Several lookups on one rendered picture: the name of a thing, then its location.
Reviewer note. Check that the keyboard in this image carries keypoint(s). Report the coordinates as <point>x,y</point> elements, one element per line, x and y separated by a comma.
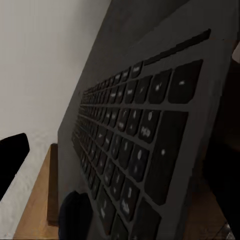
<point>145,122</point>

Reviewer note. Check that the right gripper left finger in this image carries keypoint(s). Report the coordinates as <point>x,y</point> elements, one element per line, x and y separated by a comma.
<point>13,152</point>

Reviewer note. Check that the mouse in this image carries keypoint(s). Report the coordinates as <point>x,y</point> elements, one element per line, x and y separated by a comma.
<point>69,216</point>

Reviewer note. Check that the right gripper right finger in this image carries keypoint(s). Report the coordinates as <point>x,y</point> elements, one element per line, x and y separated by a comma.
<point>222,169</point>

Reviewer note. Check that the desk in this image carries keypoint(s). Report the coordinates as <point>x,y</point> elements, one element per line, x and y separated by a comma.
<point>126,22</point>

